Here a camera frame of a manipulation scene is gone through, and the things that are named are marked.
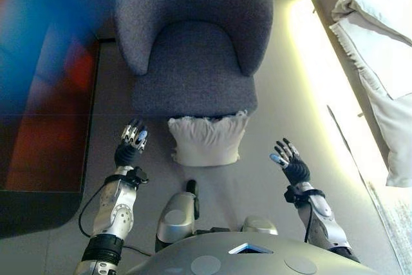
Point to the right robot hand black palm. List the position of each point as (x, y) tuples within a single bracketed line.
[(296, 167)]

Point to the left robot hand black palm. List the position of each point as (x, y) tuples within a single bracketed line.
[(130, 152)]

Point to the white square cushion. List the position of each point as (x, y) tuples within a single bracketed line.
[(207, 139)]

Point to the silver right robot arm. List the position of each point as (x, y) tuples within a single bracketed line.
[(322, 220)]

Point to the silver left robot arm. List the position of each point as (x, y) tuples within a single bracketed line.
[(112, 214)]

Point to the silver right robot leg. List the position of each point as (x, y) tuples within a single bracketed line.
[(259, 225)]

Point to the silver robot leg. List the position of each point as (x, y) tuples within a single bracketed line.
[(177, 217), (259, 225)]

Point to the silver left robot leg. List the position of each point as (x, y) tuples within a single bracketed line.
[(177, 217)]

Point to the dark floor rug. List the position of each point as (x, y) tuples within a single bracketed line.
[(42, 159)]

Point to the bed with white duvet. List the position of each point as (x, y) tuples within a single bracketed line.
[(325, 72)]

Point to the grey robot torso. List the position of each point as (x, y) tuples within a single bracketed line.
[(244, 259)]

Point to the beige fringed bed blanket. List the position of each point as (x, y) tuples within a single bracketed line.
[(386, 101)]

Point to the grey fabric armchair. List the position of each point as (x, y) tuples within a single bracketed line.
[(193, 53)]

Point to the white duvet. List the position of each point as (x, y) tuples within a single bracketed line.
[(370, 4)]

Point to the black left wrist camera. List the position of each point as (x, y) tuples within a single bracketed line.
[(140, 176)]

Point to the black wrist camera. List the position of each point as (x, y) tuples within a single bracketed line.
[(296, 196), (140, 176)]

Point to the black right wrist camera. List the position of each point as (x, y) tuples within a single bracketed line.
[(296, 196)]

